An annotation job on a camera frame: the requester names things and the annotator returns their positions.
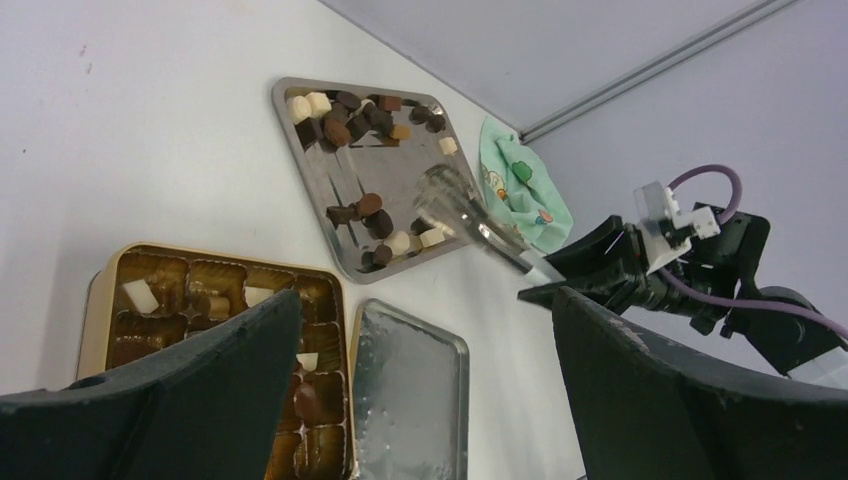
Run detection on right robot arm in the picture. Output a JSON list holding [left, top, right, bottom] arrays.
[[546, 212, 847, 388]]

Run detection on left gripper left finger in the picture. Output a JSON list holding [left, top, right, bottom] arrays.
[[1, 290, 302, 479]]

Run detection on silver box lid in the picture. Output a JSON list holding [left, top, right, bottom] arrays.
[[351, 298, 470, 479]]

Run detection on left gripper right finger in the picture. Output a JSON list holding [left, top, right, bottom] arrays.
[[552, 312, 847, 479]]

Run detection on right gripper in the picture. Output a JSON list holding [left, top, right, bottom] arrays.
[[517, 215, 669, 315]]

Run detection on steel tray with chocolates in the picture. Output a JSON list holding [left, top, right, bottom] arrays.
[[271, 77, 473, 285]]

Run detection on gold chocolate box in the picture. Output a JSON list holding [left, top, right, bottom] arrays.
[[76, 243, 357, 479]]

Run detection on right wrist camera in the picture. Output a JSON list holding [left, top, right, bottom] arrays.
[[634, 182, 721, 274]]

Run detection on metal serving tongs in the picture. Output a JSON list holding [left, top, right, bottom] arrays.
[[414, 164, 566, 286]]

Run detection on green printed cloth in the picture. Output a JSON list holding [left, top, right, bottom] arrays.
[[479, 117, 574, 254]]

